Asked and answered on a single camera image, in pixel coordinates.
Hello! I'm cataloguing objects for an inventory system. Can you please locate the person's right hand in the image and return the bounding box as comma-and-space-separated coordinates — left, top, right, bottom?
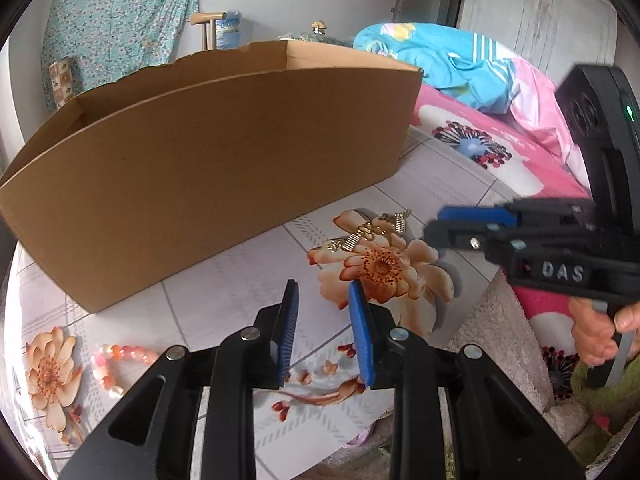
569, 296, 640, 367

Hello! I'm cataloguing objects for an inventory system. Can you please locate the blue water jug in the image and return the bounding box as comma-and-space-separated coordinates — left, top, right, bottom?
216, 11, 244, 50

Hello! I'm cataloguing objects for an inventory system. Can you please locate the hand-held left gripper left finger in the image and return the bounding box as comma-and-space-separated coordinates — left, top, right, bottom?
60, 280, 301, 480

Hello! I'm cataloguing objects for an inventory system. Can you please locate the gold dangle earring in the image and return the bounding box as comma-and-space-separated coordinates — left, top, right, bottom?
372, 208, 412, 235
327, 225, 381, 255

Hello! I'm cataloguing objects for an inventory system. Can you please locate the brown cardboard box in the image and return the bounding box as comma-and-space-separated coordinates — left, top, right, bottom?
0, 40, 424, 314

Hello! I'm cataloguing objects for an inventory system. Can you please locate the patterned paper roll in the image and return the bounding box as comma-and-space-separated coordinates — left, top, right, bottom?
48, 57, 77, 109

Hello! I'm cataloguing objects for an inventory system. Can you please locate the grey lace cushion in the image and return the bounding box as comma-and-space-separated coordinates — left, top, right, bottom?
274, 32, 357, 49

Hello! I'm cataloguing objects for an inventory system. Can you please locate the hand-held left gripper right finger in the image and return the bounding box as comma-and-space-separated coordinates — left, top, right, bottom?
347, 280, 586, 480

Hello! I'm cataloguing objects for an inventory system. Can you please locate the pink floral blanket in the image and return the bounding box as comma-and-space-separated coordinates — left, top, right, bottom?
407, 57, 609, 401

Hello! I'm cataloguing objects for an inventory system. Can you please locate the person's right forearm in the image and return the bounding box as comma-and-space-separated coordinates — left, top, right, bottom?
569, 355, 640, 467

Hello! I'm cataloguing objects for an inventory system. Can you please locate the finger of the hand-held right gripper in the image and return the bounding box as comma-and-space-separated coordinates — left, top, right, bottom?
437, 205, 521, 227
424, 219, 501, 259

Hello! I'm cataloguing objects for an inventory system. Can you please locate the white wardrobe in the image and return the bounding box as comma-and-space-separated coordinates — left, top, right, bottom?
457, 0, 622, 94

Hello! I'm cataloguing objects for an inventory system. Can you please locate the teal floral wall cloth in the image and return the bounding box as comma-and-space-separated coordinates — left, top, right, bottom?
42, 0, 201, 107

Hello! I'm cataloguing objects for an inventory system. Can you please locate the wooden chair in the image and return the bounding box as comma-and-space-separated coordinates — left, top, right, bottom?
189, 11, 227, 52

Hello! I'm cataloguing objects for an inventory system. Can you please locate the pink bead bracelet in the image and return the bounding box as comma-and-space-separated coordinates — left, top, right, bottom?
92, 343, 162, 402

